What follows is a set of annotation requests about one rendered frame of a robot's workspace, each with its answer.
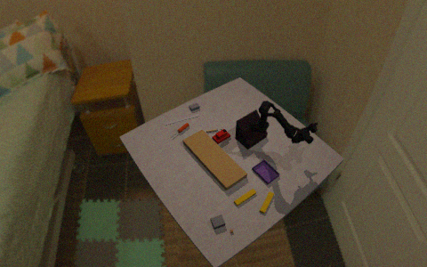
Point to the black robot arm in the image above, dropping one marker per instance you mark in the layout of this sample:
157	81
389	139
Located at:
261	125

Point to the purple shallow tray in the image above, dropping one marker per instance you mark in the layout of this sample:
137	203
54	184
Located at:
265	171

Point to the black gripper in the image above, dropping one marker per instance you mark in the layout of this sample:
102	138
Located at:
312	127

